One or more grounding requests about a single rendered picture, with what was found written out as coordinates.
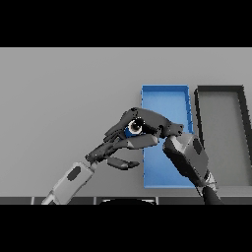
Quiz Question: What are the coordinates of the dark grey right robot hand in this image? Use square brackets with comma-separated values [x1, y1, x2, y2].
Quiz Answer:
[103, 106, 185, 143]

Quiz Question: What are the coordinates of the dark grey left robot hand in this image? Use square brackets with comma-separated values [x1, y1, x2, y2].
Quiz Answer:
[85, 135, 161, 171]

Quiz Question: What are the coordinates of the blue pipe with pale ring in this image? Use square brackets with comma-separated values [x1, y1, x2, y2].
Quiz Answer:
[123, 118, 145, 139]

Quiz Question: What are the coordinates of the blue bin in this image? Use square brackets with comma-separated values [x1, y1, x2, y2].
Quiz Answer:
[141, 85, 198, 190]

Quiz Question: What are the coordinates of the dark grey bin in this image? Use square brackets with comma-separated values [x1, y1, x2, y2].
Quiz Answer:
[193, 85, 252, 188]

